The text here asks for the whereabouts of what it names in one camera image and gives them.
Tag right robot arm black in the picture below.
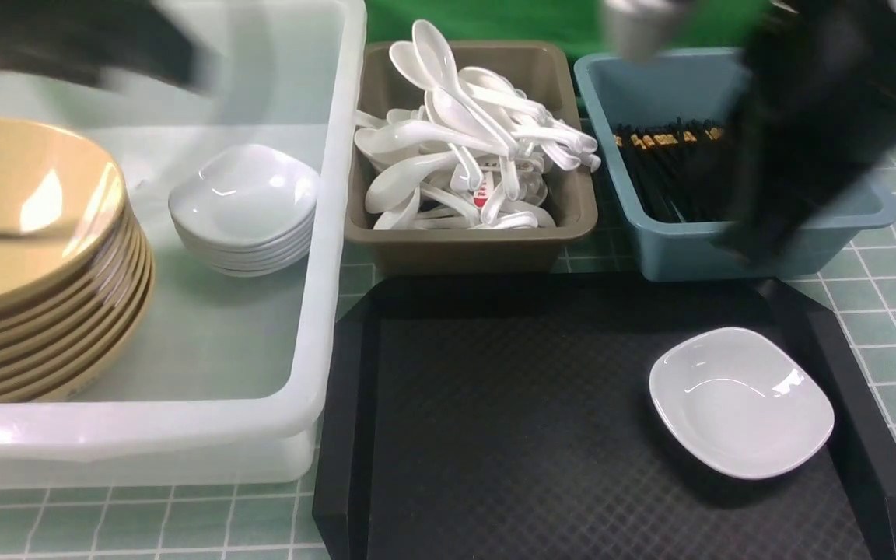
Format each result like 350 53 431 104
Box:
576 1 896 282

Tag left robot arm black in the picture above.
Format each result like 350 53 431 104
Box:
0 1 209 92

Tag pile of white spoons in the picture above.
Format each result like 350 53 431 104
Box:
353 20 600 231

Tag black plastic serving tray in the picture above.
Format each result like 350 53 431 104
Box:
312 272 896 559

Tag stack of white dishes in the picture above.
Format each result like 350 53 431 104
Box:
167 143 323 278

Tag large white plastic tub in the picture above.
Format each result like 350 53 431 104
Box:
0 1 367 488

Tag bundle of black chopsticks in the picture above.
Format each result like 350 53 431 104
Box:
613 118 726 224

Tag green backdrop cloth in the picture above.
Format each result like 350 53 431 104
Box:
366 1 767 61

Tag small white square dish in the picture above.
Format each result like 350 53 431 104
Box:
648 327 835 481

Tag teal plastic chopstick bin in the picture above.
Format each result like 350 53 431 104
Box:
575 47 896 282

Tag stack of yellow bowls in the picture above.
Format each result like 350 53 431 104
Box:
0 117 157 404

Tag green checkered table mat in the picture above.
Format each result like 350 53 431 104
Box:
0 155 896 559

